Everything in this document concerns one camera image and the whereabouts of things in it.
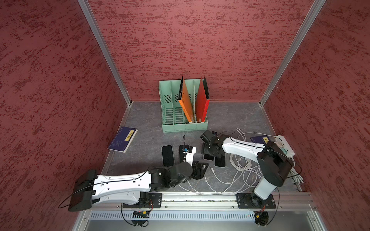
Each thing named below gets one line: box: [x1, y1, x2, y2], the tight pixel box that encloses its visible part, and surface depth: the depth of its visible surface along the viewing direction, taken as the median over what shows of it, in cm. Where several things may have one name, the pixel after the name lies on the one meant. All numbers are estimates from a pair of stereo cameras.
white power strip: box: [274, 135, 295, 158], surface depth 95 cm
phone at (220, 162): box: [213, 153, 227, 168], surface depth 89 cm
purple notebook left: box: [107, 126, 138, 154], surface depth 97 cm
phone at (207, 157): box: [202, 153, 216, 162], surface depth 89 cm
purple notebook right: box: [250, 135, 271, 144], surface depth 100 cm
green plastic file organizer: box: [158, 78, 209, 133], surface depth 103 cm
